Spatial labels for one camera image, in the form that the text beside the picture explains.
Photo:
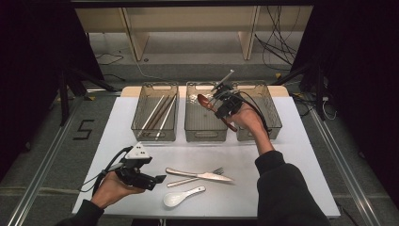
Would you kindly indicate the metal table knife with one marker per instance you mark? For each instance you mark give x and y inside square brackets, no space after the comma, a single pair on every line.
[216,177]

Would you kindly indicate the brown wooden spoon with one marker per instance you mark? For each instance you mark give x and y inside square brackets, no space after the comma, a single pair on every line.
[204,100]

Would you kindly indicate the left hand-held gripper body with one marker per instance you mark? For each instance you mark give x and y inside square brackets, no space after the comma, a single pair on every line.
[138,152]

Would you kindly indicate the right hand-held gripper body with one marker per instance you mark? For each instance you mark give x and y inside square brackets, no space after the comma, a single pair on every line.
[230,95]

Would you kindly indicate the dark curtain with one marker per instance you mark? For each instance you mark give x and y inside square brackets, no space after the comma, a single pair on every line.
[360,62]
[31,62]

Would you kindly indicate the black tape floor mark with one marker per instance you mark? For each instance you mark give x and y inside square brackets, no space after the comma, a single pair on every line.
[82,130]

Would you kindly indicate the transparent grey plastic bin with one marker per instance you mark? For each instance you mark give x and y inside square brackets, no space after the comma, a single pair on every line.
[200,125]
[141,103]
[273,113]

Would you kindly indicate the light wooden desk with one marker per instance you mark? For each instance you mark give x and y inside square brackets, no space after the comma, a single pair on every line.
[188,19]

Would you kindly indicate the aluminium floor rail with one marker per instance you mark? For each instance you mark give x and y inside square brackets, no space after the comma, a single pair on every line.
[40,175]
[342,163]

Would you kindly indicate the person's left hand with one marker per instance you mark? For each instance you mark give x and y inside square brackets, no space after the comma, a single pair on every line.
[106,191]

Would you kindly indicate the person's right hand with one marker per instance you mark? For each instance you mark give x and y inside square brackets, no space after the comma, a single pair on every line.
[249,121]

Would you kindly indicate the white ceramic spoon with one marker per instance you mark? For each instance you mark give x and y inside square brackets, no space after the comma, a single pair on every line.
[174,199]

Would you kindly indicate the yellow tape piece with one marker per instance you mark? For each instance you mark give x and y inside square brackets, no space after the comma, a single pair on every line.
[90,98]
[278,75]

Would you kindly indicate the metal fork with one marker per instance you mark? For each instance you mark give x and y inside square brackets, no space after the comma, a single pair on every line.
[182,182]

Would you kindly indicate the black metal stand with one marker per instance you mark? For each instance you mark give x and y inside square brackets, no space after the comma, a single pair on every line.
[64,100]
[318,94]

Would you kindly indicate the white table cover sheet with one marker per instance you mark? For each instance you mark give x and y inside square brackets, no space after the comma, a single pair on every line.
[200,153]

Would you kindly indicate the white chopstick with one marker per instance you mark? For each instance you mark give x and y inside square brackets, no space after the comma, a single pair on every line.
[151,116]
[166,116]

